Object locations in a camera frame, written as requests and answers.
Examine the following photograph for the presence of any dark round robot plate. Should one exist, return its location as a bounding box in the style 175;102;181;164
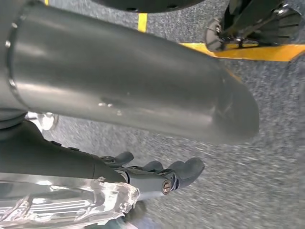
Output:
90;0;206;14

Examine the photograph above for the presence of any clear plastic wrap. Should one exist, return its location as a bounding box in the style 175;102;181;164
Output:
0;173;140;229

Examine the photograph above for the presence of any grey ribbed right arm sleeve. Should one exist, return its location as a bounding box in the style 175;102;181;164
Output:
0;0;28;141

